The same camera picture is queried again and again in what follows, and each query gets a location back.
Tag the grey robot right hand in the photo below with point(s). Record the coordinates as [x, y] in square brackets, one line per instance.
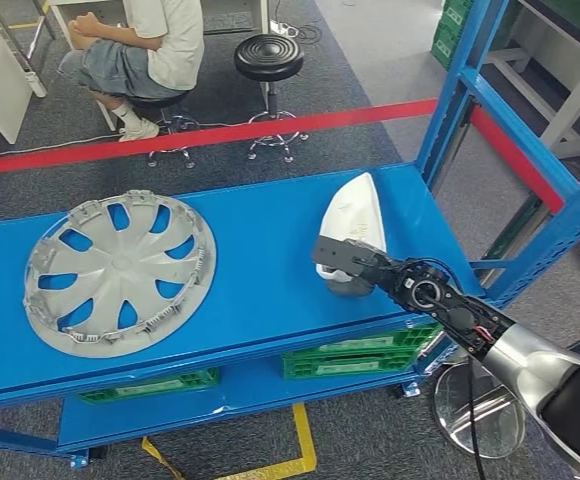
[350, 287]

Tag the white plastic car part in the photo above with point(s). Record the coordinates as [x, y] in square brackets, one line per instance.
[353, 212]

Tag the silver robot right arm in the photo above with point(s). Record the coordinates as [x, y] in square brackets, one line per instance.
[520, 358]

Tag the blue metal shelf rack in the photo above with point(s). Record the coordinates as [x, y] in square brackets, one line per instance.
[270, 265]

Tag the green plastic crate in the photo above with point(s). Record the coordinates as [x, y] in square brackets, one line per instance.
[350, 361]
[145, 387]

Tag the yellow floor tape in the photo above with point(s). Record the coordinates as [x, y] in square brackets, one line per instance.
[303, 430]

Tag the black round stool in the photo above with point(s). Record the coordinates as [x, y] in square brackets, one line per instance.
[160, 100]
[269, 56]

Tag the white power strip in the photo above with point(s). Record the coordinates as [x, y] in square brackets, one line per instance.
[282, 28]

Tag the stacked green plastic crates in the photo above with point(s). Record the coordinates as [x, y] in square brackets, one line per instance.
[450, 40]

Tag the silver wheel hubcap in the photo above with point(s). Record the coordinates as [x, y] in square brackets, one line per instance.
[120, 265]

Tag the seated person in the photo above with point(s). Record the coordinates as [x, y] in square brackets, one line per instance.
[170, 46]

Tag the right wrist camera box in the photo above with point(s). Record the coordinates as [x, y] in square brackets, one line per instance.
[332, 253]

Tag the chrome stanchion post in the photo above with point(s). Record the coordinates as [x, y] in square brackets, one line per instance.
[490, 424]

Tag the chrome table leg frame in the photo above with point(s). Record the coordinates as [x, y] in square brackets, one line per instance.
[34, 83]

